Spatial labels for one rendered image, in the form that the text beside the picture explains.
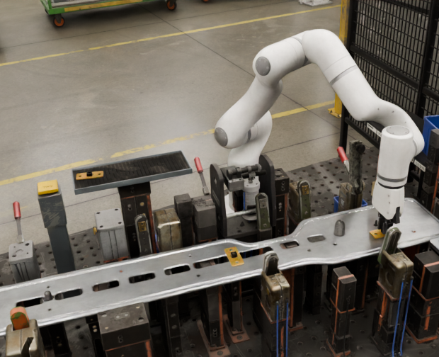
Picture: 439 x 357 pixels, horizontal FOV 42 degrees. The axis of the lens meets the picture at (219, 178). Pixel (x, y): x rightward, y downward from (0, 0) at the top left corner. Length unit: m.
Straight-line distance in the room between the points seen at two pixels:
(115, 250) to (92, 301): 0.19
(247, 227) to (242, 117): 0.38
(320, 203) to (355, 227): 0.67
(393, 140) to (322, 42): 0.34
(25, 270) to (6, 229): 2.14
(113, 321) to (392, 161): 0.85
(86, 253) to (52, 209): 0.49
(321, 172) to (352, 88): 1.12
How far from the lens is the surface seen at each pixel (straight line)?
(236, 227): 1.86
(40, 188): 1.82
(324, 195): 2.53
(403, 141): 1.61
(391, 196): 1.68
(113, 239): 1.69
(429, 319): 1.87
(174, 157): 1.88
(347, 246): 1.74
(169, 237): 1.73
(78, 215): 3.82
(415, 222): 1.89
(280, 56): 1.73
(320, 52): 1.66
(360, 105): 1.63
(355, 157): 1.87
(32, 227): 3.81
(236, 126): 1.98
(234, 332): 1.86
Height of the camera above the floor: 2.04
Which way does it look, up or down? 30 degrees down
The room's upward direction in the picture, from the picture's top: 3 degrees counter-clockwise
